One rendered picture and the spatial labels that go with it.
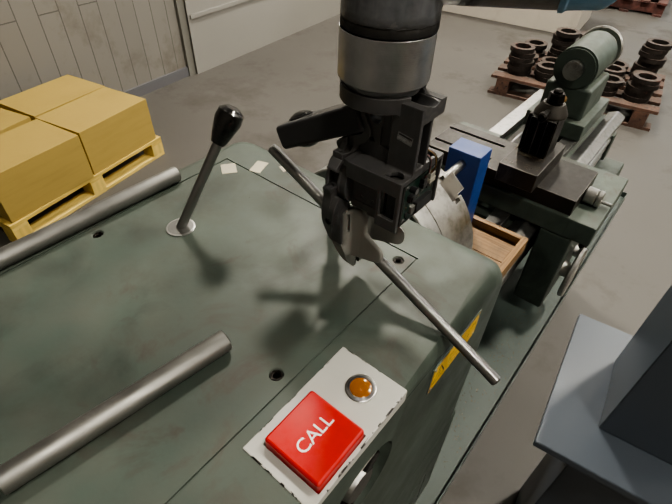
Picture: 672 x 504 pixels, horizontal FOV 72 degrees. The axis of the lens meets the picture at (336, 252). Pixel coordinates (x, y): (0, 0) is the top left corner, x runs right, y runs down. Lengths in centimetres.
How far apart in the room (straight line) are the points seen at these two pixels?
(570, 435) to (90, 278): 92
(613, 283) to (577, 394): 157
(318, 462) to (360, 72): 30
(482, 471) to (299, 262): 141
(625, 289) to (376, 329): 227
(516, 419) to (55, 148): 251
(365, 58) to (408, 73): 3
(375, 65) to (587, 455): 90
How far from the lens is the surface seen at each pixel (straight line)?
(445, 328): 49
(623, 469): 112
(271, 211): 63
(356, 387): 44
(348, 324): 49
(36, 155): 280
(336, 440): 41
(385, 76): 37
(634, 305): 263
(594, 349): 127
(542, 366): 217
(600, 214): 137
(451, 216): 78
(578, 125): 181
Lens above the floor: 164
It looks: 42 degrees down
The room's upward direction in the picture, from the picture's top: 2 degrees clockwise
